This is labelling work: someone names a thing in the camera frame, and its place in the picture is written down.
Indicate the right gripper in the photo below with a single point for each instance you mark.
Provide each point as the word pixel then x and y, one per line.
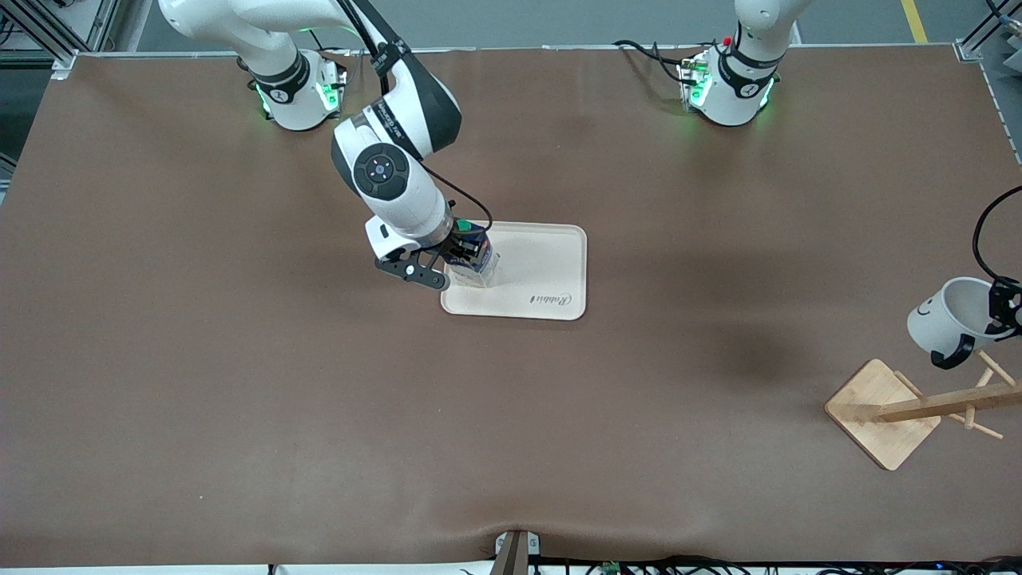
pixel 459 239

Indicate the blue milk carton green cap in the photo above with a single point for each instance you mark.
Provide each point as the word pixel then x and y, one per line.
pixel 481 259

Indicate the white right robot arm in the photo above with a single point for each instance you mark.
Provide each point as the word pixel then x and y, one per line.
pixel 383 172

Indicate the wooden cup rack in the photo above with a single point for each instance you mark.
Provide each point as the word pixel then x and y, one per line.
pixel 882 415

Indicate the cream rabbit print tray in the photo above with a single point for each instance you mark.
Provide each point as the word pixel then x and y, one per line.
pixel 543 271

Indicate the aluminium frame post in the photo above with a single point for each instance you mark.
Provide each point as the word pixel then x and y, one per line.
pixel 986 36
pixel 72 24

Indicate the grey table edge camera mount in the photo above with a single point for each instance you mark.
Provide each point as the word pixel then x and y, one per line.
pixel 515 551

